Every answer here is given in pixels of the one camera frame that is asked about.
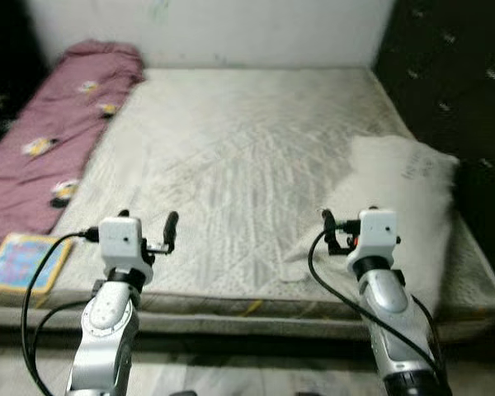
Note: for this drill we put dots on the colourful yellow-edged children's book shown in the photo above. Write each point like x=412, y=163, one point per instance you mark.
x=25, y=264

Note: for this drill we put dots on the grey quilted mattress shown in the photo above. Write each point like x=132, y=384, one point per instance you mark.
x=231, y=157

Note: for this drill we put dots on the maroon penguin print blanket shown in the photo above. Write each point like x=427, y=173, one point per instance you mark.
x=41, y=140

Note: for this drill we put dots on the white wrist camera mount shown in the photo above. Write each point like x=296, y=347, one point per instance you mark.
x=120, y=238
x=377, y=231

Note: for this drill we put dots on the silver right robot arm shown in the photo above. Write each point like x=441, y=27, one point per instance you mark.
x=384, y=301

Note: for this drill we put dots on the black tufted headboard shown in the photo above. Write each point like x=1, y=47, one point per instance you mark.
x=454, y=58

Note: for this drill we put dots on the grey patterned bed base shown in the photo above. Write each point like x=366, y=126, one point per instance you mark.
x=190, y=326

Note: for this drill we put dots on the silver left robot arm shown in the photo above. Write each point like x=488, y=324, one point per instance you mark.
x=103, y=330

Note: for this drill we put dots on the grey white pillow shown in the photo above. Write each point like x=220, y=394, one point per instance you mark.
x=412, y=198

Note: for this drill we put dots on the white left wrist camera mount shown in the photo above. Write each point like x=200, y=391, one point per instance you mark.
x=120, y=238

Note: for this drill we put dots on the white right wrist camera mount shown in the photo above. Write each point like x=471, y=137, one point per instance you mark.
x=377, y=231

